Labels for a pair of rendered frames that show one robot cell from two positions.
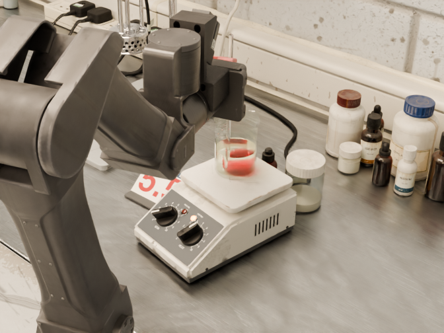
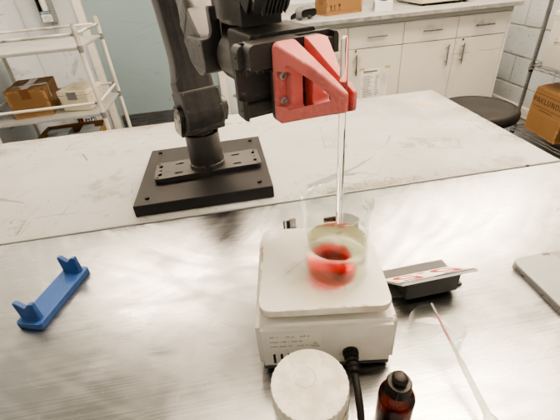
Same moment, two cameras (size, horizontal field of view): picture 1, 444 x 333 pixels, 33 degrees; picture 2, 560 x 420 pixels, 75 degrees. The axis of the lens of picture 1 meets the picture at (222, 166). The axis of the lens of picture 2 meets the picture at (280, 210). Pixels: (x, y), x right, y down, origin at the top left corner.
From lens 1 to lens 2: 1.14 m
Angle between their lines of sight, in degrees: 101
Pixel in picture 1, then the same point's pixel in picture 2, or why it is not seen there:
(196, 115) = (224, 51)
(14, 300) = (332, 177)
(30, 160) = not seen: outside the picture
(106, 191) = (459, 252)
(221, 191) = (300, 236)
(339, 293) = (146, 337)
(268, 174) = (297, 292)
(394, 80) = not seen: outside the picture
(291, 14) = not seen: outside the picture
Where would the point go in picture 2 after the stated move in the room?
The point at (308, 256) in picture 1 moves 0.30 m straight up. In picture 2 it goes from (213, 350) to (127, 54)
